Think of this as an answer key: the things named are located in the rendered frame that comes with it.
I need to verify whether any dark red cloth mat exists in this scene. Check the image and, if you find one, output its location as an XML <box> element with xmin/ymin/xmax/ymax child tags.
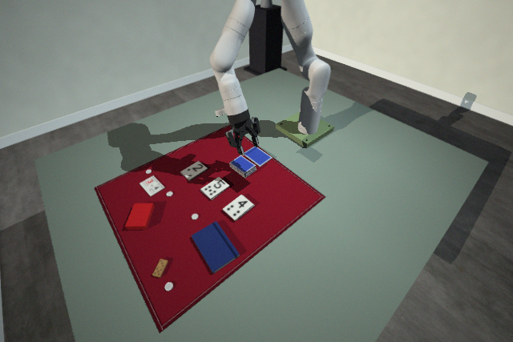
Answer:
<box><xmin>99</xmin><ymin>127</ymin><xmax>320</xmax><ymax>324</ymax></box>

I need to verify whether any red rectangular tile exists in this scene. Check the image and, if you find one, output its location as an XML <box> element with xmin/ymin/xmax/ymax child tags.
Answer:
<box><xmin>125</xmin><ymin>203</ymin><xmax>155</xmax><ymax>230</ymax></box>

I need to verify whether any blue card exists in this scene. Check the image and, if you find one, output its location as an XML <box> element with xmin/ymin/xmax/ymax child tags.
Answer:
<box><xmin>230</xmin><ymin>155</ymin><xmax>256</xmax><ymax>174</ymax></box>

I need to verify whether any dark red fabric mat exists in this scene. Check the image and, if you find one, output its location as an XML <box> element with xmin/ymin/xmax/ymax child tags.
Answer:
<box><xmin>95</xmin><ymin>125</ymin><xmax>325</xmax><ymax>332</ymax></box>

